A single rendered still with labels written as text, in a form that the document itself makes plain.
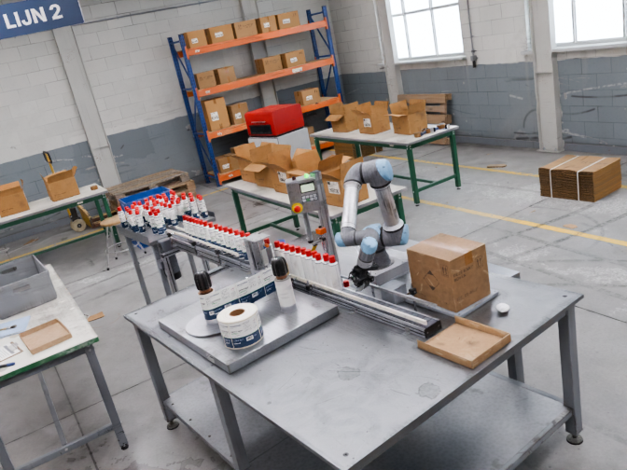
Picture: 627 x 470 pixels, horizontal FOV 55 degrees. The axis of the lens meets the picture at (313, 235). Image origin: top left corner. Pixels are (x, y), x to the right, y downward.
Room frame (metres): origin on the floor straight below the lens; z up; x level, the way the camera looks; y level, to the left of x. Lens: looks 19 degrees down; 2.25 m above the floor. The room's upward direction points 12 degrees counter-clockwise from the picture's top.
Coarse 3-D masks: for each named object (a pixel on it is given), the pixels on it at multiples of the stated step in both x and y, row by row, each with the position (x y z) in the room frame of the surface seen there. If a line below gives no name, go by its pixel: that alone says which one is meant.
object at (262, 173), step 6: (276, 144) 6.36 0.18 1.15; (276, 150) 6.34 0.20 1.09; (288, 150) 6.15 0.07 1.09; (258, 162) 6.29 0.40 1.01; (264, 162) 6.33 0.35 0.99; (246, 168) 6.16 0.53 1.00; (252, 168) 6.08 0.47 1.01; (258, 168) 6.00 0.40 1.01; (264, 168) 6.05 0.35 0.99; (258, 174) 6.18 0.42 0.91; (264, 174) 6.08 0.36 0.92; (270, 174) 5.98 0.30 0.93; (258, 180) 6.20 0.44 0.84; (264, 180) 6.10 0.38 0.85; (270, 180) 6.01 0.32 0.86; (258, 186) 6.22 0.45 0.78; (264, 186) 6.12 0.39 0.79; (270, 186) 6.03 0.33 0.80
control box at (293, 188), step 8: (288, 184) 3.21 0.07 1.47; (296, 184) 3.21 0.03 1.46; (288, 192) 3.21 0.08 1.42; (296, 192) 3.21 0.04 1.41; (312, 192) 3.21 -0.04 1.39; (296, 200) 3.21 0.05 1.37; (312, 200) 3.21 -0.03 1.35; (304, 208) 3.21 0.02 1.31; (312, 208) 3.21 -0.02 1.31; (320, 208) 3.21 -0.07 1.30
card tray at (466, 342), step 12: (456, 324) 2.47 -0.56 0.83; (468, 324) 2.42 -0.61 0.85; (480, 324) 2.37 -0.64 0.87; (444, 336) 2.39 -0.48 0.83; (456, 336) 2.37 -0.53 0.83; (468, 336) 2.35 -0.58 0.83; (480, 336) 2.33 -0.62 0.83; (492, 336) 2.31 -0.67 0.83; (504, 336) 2.27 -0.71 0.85; (420, 348) 2.34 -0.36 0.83; (432, 348) 2.27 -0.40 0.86; (444, 348) 2.29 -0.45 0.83; (456, 348) 2.27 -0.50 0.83; (468, 348) 2.25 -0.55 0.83; (480, 348) 2.23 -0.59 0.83; (492, 348) 2.17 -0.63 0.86; (456, 360) 2.17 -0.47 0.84; (468, 360) 2.11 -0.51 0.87; (480, 360) 2.13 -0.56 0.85
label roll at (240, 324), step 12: (228, 312) 2.70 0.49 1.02; (240, 312) 2.72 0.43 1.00; (252, 312) 2.64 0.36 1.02; (228, 324) 2.59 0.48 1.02; (240, 324) 2.59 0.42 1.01; (252, 324) 2.61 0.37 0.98; (228, 336) 2.60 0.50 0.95; (240, 336) 2.58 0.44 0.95; (252, 336) 2.60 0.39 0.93; (240, 348) 2.59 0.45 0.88
